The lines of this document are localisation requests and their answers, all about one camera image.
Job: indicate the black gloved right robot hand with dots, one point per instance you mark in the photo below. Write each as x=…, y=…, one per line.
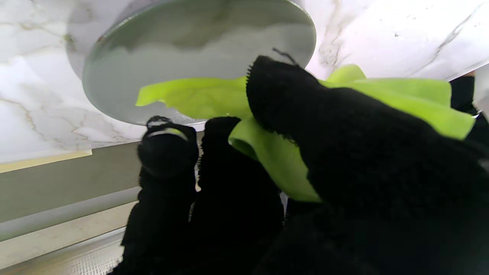
x=363, y=172

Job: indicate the green lettuce leaf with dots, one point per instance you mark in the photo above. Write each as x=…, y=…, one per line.
x=198, y=95

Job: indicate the grey round plate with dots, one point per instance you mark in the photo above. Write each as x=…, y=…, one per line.
x=191, y=46

